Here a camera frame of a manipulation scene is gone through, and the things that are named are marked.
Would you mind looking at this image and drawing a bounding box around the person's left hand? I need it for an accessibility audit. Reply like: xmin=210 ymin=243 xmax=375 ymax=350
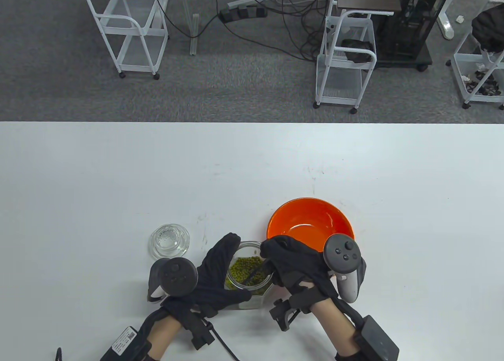
xmin=159 ymin=232 xmax=252 ymax=326

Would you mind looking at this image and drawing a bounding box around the person's right hand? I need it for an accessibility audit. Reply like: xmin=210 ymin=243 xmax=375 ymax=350
xmin=260 ymin=235 xmax=340 ymax=305

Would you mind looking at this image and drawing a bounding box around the pile of green mung beans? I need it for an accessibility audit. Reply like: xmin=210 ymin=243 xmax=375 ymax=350
xmin=230 ymin=257 xmax=268 ymax=289

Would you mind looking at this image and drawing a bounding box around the black measuring scoop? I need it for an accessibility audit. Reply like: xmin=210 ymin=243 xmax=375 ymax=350
xmin=243 ymin=259 xmax=268 ymax=285

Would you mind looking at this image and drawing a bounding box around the clear glass jar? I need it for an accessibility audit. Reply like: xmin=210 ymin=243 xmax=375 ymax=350
xmin=224 ymin=241 xmax=278 ymax=309

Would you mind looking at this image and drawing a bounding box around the orange bowl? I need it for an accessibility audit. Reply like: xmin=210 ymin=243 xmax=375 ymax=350
xmin=266 ymin=198 xmax=355 ymax=256

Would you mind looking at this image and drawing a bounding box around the clear glass jar lid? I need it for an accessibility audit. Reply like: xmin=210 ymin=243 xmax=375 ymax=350
xmin=148 ymin=224 xmax=191 ymax=259

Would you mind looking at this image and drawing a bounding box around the person's left forearm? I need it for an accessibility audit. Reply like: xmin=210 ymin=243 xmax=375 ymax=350
xmin=144 ymin=314 xmax=189 ymax=361

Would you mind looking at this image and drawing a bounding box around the black left hand controller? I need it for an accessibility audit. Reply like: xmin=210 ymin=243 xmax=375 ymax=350
xmin=147 ymin=257 xmax=198 ymax=304

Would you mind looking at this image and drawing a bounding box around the black hand controller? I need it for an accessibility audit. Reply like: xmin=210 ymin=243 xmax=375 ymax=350
xmin=323 ymin=234 xmax=367 ymax=303
xmin=147 ymin=257 xmax=198 ymax=304

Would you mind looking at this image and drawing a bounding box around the black right hand controller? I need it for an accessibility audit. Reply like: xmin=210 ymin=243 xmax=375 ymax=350
xmin=323 ymin=234 xmax=367 ymax=303

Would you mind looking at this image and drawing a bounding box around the plain black wrist box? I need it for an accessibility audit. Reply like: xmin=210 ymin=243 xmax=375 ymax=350
xmin=352 ymin=315 xmax=400 ymax=361

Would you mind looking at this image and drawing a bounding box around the black box with white label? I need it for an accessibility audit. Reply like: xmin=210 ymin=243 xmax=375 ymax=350
xmin=100 ymin=326 xmax=152 ymax=361

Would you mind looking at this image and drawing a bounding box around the white metal trolley cart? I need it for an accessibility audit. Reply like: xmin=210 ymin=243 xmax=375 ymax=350
xmin=446 ymin=22 xmax=504 ymax=110
xmin=314 ymin=10 xmax=378 ymax=114
xmin=81 ymin=0 xmax=172 ymax=80

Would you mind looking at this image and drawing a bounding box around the black bag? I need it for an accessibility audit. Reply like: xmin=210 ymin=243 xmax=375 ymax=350
xmin=471 ymin=3 xmax=504 ymax=54
xmin=341 ymin=39 xmax=374 ymax=64

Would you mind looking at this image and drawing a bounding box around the black power strip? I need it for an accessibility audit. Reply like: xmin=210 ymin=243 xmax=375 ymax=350
xmin=219 ymin=6 xmax=268 ymax=23

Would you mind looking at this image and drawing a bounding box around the pile of dark scraps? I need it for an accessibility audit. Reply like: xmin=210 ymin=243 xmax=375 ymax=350
xmin=463 ymin=69 xmax=502 ymax=96

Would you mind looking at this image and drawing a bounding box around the black computer rack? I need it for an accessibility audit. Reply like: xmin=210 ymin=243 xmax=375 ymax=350
xmin=374 ymin=0 xmax=455 ymax=71

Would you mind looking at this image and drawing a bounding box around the white power strip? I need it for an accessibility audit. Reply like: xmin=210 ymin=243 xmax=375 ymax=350
xmin=228 ymin=0 xmax=272 ymax=9

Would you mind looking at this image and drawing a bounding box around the white desk leg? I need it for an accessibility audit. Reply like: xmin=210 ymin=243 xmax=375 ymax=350
xmin=437 ymin=0 xmax=463 ymax=40

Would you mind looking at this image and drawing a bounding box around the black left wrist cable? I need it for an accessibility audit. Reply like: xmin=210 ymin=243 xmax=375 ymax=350
xmin=209 ymin=324 xmax=241 ymax=361

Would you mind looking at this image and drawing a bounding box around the tangle of black floor cables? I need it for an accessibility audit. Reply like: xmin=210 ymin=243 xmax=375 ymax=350
xmin=152 ymin=0 xmax=335 ymax=61

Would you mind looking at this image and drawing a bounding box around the white slim post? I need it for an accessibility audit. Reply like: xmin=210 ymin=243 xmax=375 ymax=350
xmin=189 ymin=14 xmax=200 ymax=56

